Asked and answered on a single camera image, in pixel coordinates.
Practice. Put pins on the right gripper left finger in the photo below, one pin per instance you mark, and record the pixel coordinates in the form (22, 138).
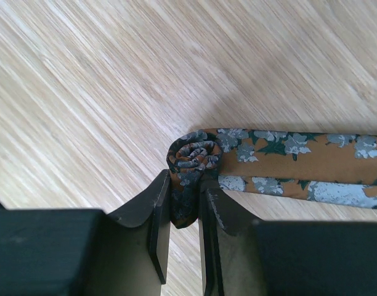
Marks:
(88, 251)

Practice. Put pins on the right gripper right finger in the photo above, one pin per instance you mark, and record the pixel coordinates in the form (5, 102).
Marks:
(242, 254)

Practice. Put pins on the brown floral tie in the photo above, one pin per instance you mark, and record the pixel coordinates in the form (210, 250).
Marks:
(338, 169)

